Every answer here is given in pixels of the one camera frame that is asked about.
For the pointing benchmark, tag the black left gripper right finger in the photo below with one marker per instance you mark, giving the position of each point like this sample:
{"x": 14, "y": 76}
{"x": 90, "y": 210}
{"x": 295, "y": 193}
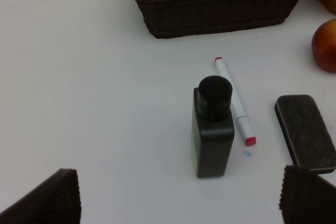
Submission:
{"x": 306, "y": 197}

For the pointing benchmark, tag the black whiteboard eraser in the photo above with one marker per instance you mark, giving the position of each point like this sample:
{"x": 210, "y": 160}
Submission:
{"x": 308, "y": 140}

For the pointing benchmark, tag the red pomegranate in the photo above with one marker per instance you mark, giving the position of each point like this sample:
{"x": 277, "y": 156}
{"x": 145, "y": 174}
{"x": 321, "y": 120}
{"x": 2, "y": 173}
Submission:
{"x": 323, "y": 46}

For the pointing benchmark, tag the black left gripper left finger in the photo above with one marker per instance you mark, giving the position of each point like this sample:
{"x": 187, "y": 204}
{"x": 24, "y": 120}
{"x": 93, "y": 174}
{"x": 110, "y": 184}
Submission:
{"x": 56, "y": 200}

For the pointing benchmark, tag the white marker with red caps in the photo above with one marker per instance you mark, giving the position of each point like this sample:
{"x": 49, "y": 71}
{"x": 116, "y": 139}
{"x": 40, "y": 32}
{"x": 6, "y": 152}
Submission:
{"x": 239, "y": 114}

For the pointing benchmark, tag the dark green pump bottle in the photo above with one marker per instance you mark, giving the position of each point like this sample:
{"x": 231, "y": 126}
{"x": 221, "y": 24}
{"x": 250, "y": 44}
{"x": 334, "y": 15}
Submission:
{"x": 212, "y": 126}

